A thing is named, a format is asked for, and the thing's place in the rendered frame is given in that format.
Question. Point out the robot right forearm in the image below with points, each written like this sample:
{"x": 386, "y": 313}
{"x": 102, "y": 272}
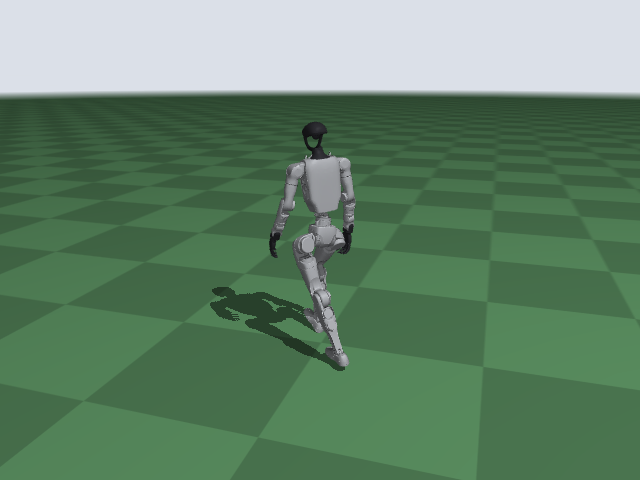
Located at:
{"x": 348, "y": 214}

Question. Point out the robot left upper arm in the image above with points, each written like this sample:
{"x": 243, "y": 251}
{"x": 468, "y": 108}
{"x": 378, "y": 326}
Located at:
{"x": 293, "y": 173}

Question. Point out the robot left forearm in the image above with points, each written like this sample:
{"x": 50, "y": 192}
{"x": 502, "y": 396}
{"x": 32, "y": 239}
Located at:
{"x": 280, "y": 220}

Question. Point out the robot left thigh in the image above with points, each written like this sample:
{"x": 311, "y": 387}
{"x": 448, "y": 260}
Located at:
{"x": 306, "y": 262}

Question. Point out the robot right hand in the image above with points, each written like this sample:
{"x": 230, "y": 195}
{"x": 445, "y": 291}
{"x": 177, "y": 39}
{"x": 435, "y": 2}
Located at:
{"x": 348, "y": 239}

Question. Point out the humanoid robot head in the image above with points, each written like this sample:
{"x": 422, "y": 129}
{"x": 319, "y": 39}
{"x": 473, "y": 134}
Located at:
{"x": 316, "y": 130}

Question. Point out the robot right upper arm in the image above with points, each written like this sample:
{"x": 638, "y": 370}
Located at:
{"x": 346, "y": 180}

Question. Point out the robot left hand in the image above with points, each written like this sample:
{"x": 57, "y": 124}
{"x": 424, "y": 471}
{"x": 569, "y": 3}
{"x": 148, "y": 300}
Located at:
{"x": 272, "y": 243}

